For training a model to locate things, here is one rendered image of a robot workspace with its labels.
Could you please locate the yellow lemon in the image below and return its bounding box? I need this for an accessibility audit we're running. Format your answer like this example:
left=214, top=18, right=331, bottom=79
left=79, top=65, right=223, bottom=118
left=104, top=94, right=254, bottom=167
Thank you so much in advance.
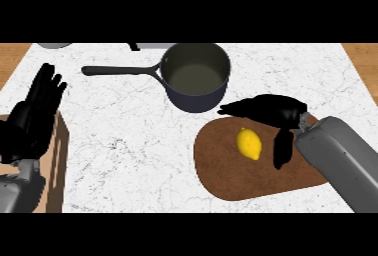
left=237, top=126, right=265, bottom=162

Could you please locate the pale grey round object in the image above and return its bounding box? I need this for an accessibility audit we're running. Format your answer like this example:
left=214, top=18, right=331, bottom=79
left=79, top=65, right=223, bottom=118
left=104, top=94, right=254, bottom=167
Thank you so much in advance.
left=36, top=43, right=74, bottom=50

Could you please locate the light wooden box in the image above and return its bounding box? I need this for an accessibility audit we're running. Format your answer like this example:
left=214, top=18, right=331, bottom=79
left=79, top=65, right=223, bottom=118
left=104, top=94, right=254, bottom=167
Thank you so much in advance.
left=0, top=110, right=71, bottom=214

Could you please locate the grey appliance with black cable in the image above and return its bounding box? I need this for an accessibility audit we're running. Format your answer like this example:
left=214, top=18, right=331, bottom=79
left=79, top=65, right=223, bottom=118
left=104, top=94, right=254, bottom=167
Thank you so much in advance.
left=127, top=43, right=177, bottom=52

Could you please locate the dark grey pot with handle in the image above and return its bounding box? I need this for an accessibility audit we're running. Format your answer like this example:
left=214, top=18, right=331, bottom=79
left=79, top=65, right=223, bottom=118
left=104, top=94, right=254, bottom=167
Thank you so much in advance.
left=80, top=43, right=234, bottom=114

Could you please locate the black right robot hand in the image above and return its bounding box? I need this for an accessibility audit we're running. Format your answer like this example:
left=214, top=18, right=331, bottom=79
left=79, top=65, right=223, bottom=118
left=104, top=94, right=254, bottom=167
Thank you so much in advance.
left=216, top=93, right=310, bottom=171

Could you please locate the brown wooden cutting board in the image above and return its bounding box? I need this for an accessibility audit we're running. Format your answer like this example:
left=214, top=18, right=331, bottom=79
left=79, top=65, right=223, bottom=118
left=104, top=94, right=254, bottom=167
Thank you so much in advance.
left=192, top=114, right=331, bottom=202

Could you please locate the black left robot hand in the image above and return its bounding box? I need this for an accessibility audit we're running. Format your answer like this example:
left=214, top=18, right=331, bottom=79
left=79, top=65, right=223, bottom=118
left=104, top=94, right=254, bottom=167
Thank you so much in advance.
left=0, top=62, right=70, bottom=165

